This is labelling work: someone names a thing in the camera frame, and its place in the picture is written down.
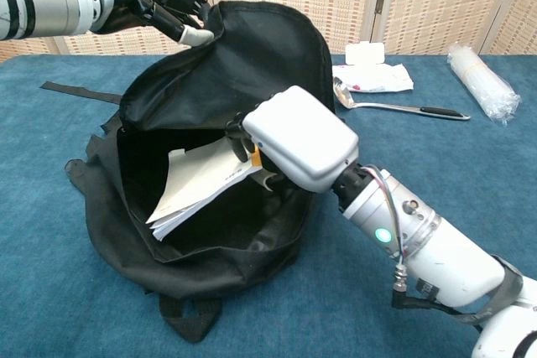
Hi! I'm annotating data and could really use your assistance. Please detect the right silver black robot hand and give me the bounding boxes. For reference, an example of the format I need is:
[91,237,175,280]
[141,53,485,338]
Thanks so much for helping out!
[224,85,360,195]

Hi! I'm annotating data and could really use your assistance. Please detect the black fabric backpack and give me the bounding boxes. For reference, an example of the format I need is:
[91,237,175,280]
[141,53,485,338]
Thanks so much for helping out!
[39,0,337,343]

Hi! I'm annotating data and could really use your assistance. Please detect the white wet wipes pack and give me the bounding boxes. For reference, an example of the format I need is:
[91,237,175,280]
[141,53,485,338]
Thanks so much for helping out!
[331,40,414,94]

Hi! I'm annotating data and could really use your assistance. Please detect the stack of plastic cups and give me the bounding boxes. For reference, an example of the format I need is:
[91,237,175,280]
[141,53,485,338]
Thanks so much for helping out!
[446,42,523,127]

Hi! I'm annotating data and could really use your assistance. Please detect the blue felt table cover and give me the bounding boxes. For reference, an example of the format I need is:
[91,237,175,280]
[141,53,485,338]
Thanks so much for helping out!
[0,54,537,358]

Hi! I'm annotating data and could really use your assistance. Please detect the steel ladle with black handle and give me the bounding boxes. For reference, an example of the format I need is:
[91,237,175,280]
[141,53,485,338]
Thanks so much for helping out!
[333,76,472,122]

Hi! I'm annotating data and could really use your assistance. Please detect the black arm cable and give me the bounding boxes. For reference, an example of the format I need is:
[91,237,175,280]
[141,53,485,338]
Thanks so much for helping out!
[390,263,483,328]

